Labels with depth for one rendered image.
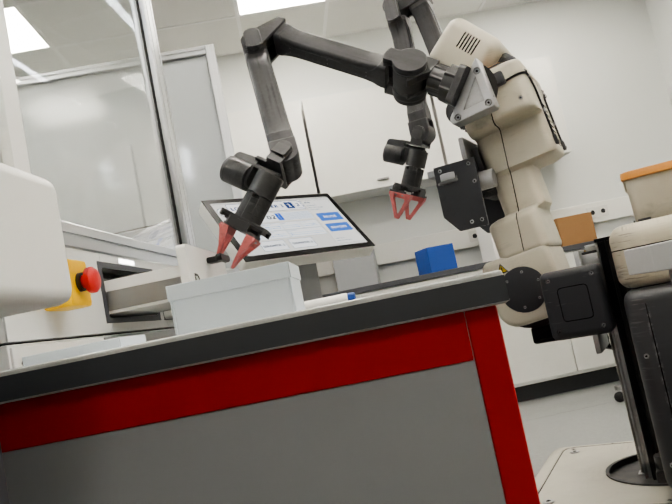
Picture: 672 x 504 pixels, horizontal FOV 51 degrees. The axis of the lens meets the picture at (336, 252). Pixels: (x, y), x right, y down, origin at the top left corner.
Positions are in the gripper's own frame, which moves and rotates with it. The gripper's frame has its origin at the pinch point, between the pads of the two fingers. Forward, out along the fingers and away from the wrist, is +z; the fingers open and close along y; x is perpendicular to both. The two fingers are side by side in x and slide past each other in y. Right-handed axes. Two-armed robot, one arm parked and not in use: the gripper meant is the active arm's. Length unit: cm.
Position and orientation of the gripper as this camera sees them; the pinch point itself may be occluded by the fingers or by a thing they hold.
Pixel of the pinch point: (226, 260)
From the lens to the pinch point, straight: 142.4
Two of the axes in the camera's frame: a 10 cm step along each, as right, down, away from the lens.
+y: -8.9, -4.4, 1.3
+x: -0.8, -1.3, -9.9
